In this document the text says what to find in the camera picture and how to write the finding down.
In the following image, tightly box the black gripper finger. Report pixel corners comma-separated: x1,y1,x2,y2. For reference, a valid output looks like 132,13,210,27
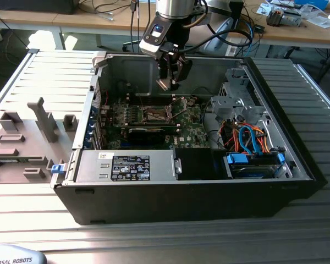
170,53,194,91
157,53,172,81

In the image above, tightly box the silver CPU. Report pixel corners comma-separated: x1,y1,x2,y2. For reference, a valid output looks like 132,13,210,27
156,78,173,91

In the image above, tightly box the CPU socket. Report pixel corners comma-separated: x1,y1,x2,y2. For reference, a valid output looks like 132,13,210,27
139,105,173,123

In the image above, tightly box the CPU cooler with fan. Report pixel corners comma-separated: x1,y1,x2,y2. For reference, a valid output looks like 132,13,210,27
266,7,303,28

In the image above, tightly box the green motherboard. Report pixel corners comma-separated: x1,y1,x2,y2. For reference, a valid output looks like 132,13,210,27
100,96,212,151

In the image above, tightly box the silver metal drive cage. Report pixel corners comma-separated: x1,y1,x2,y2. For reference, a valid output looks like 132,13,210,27
210,67,267,126

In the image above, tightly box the black graphics card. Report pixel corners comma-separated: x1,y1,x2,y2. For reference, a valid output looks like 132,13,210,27
128,126,167,145

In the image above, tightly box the wooden desk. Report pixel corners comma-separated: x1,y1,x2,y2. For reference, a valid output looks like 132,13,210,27
0,0,157,50
228,0,330,50

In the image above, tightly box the black rating label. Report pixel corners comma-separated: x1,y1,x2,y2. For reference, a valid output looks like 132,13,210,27
111,155,151,182

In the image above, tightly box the silver power supply unit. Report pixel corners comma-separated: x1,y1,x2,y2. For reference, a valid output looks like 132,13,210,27
73,150,179,184

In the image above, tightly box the hard disk in blue carrier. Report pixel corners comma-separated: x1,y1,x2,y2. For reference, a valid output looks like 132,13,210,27
223,152,286,179

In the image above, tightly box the black open PC case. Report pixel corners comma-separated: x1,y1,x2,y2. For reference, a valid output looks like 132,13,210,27
49,52,328,226

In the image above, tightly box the blue cardboard box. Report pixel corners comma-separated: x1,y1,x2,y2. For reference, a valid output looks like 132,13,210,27
294,0,330,9

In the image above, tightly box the black device box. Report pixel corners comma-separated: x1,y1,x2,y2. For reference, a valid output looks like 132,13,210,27
0,0,75,15

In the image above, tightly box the grey parts rack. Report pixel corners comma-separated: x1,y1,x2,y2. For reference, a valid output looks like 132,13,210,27
0,96,79,184

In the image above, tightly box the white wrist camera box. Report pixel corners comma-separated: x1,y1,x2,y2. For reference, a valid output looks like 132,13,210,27
139,24,173,58

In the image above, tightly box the blue flat data wire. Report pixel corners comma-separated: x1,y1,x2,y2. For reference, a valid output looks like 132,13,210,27
238,125,262,156

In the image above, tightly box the orange wire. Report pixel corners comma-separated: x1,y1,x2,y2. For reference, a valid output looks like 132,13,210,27
251,125,271,153

